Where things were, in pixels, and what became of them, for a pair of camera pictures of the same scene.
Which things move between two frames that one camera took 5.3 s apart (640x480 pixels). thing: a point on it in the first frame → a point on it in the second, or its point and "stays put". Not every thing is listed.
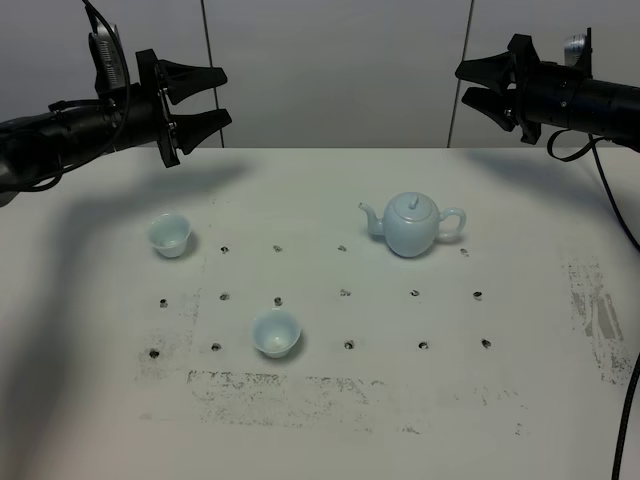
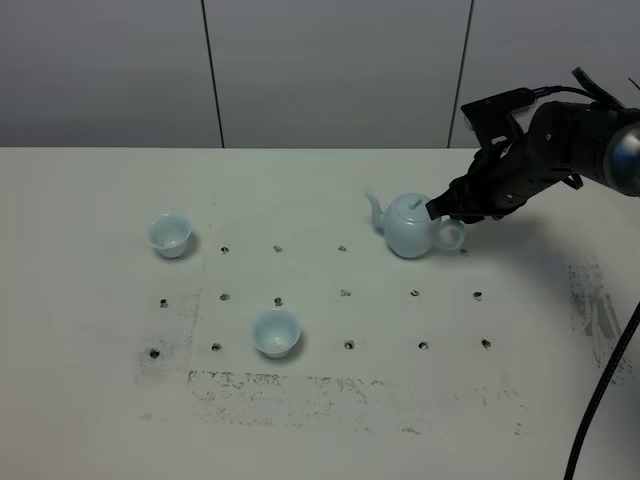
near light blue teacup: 275,331 stays put
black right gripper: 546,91 → 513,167
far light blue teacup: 169,234 stays put
